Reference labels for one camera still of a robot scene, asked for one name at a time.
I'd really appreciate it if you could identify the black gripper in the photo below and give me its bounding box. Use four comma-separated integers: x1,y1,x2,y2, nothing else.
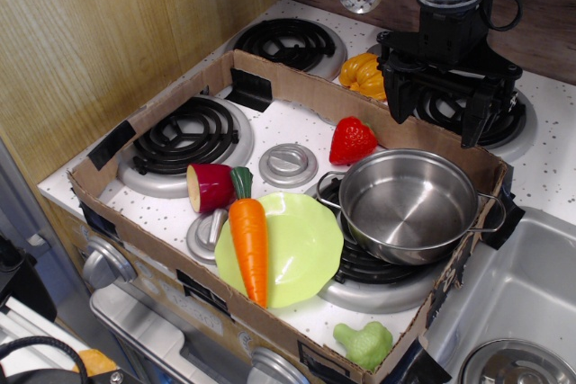
377,1,522,148

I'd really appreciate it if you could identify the orange toy carrot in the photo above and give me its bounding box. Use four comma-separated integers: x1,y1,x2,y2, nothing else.
229,166,269,308

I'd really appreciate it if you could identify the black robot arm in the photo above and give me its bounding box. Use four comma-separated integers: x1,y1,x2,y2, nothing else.
377,0,523,148

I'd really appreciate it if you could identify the light green plastic plate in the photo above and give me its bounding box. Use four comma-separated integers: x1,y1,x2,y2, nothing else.
215,192,344,308

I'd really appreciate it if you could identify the back right black burner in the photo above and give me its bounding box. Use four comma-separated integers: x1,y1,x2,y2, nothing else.
413,89,537,165

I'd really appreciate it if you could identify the black burner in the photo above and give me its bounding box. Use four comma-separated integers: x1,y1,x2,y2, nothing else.
413,89,537,165
226,18,347,81
118,95,255,199
306,172,446,314

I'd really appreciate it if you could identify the yellow toy pumpkin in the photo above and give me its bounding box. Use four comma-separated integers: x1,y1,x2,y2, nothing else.
338,52,387,102

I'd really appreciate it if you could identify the red toy strawberry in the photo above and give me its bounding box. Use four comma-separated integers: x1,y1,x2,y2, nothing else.
328,116,378,165

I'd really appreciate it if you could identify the stainless steel pot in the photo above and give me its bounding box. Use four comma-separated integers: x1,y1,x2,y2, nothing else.
321,148,507,265

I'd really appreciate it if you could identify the back left black burner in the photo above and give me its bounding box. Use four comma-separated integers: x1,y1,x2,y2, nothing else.
226,18,347,81

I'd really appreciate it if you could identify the silver centre stove knob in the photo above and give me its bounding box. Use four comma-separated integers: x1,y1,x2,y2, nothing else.
258,143,319,189

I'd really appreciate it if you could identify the silver stove knob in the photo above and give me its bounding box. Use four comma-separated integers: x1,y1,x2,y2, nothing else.
258,143,319,189
186,209,228,265

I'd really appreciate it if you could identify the front right black burner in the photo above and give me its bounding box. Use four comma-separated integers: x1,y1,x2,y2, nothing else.
306,172,446,314

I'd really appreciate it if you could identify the silver toy sink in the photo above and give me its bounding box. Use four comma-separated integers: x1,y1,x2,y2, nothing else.
427,209,575,383

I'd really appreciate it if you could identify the front left black burner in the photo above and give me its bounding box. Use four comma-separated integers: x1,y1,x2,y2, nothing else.
118,95,255,199

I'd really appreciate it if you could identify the dark red halved toy vegetable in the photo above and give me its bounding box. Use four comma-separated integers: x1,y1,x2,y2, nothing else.
186,164,236,213

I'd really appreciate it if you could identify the green toy broccoli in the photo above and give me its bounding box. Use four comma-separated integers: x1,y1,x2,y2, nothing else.
333,321,393,371

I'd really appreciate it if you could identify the silver sink drain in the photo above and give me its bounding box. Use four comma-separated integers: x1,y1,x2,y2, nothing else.
457,338,575,384

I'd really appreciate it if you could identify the silver front stove knob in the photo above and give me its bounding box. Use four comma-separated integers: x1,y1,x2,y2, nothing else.
186,209,228,265

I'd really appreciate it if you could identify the silver oven dial right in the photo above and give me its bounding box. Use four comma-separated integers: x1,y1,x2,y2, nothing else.
247,347,310,384

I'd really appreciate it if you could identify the silver oven dial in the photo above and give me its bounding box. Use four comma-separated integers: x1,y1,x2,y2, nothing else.
247,347,310,384
82,237,137,290

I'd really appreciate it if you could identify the brown cardboard fence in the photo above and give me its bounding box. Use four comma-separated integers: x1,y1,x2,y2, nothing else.
68,51,508,383

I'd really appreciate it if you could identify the silver oven dial left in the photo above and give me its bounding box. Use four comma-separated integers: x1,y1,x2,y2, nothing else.
82,237,137,290

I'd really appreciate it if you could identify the orange object bottom left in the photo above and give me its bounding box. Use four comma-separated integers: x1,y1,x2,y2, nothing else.
78,349,118,377

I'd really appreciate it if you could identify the silver oven door handle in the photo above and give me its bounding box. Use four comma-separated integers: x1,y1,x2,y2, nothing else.
90,285,246,383

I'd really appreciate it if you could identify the black cable bottom left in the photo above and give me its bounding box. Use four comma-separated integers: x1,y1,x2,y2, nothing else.
0,335,90,384

